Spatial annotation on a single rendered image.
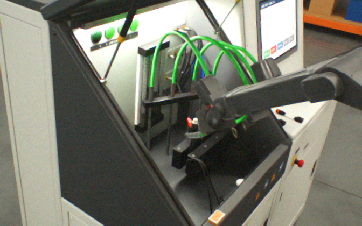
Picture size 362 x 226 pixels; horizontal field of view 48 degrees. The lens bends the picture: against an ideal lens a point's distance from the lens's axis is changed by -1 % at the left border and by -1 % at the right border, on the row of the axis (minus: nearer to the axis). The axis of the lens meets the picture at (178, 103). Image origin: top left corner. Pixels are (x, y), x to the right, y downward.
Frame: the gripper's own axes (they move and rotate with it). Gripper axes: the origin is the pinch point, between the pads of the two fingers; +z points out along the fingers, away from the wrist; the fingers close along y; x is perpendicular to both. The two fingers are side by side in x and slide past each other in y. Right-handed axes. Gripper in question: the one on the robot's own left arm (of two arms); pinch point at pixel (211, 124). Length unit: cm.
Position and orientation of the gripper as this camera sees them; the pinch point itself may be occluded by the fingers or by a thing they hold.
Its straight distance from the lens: 121.8
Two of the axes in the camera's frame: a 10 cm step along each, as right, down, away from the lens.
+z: -0.7, 2.2, 9.7
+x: 2.4, 9.5, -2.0
